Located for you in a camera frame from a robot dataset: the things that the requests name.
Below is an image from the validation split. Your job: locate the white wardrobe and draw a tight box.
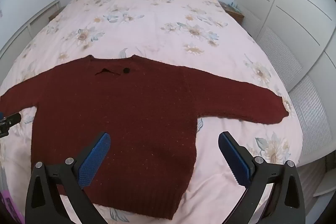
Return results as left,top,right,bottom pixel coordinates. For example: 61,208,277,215
234,0,336,198

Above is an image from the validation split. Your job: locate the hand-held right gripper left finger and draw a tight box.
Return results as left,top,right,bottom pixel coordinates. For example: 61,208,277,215
25,132,116,224

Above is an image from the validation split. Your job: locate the dark red knitted sweater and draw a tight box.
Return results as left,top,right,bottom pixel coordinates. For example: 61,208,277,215
0,55,290,220

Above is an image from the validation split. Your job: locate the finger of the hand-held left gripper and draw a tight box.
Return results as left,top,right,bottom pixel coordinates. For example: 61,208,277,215
0,112,22,138

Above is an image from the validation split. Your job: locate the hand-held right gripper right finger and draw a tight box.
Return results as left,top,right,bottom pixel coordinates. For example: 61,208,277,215
218,131,306,224

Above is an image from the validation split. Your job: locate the wooden nightstand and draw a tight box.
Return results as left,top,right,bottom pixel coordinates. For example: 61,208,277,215
219,2,246,24
48,9,63,22

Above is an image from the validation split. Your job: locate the white low window cabinet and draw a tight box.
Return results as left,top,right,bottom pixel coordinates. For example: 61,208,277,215
0,0,61,62

